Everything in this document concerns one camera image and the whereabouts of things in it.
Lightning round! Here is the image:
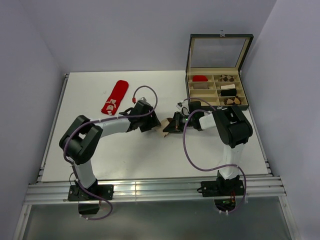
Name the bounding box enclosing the aluminium frame rail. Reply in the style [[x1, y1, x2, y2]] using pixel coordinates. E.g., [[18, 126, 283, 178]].
[[23, 175, 287, 205]]

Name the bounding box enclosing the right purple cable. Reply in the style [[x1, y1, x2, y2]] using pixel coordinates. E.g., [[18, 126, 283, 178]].
[[178, 97, 247, 214]]

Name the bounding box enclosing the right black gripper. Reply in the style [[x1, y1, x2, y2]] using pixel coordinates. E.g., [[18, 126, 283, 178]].
[[164, 112, 195, 134]]

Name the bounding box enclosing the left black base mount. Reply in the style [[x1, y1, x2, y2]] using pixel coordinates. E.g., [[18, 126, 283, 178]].
[[67, 183, 114, 217]]

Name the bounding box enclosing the rolled checkered sock lower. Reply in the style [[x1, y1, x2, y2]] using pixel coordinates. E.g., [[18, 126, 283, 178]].
[[223, 95, 242, 105]]

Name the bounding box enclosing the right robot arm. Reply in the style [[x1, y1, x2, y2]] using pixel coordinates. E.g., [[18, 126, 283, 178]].
[[162, 98, 253, 195]]

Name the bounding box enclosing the red sock white pattern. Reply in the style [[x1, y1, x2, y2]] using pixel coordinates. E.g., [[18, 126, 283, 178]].
[[100, 80, 129, 116]]

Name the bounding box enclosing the beige sock brown toe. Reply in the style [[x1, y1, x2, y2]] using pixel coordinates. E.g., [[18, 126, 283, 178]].
[[154, 117, 173, 138]]

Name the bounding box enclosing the purple cable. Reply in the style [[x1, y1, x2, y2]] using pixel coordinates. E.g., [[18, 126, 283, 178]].
[[178, 97, 247, 214], [63, 85, 159, 221]]

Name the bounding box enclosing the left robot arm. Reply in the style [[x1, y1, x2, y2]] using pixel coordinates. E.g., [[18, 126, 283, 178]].
[[59, 99, 161, 200]]

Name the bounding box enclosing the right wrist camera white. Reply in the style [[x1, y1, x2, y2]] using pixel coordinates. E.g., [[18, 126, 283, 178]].
[[176, 100, 187, 110]]

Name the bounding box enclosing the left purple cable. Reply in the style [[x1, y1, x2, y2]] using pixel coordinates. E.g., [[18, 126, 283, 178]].
[[63, 85, 159, 221]]

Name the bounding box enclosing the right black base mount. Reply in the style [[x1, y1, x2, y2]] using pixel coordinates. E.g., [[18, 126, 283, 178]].
[[197, 178, 245, 212]]

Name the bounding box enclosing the rolled white black sock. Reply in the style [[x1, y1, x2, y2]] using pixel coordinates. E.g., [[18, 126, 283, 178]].
[[220, 84, 236, 90]]

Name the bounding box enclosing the rolled checkered sock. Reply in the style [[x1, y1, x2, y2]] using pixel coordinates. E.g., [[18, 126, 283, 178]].
[[219, 74, 235, 82], [223, 95, 242, 105]]

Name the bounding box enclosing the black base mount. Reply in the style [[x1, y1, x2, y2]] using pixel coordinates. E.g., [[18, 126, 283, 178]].
[[67, 183, 114, 217], [197, 178, 245, 212]]

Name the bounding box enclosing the rolled checkered sock upper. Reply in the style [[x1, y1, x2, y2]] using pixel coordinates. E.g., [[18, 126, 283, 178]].
[[219, 74, 235, 82]]

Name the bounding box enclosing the rolled red sock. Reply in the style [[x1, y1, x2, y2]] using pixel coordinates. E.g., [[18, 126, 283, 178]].
[[192, 75, 208, 82]]

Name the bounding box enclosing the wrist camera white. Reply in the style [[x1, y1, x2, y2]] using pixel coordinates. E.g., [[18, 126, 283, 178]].
[[132, 97, 147, 104], [176, 100, 187, 110]]

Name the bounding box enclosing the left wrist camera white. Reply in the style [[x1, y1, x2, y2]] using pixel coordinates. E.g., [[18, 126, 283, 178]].
[[132, 97, 147, 104]]

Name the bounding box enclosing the black compartment storage box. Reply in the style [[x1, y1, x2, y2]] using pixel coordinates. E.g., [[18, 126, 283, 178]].
[[185, 32, 254, 111]]

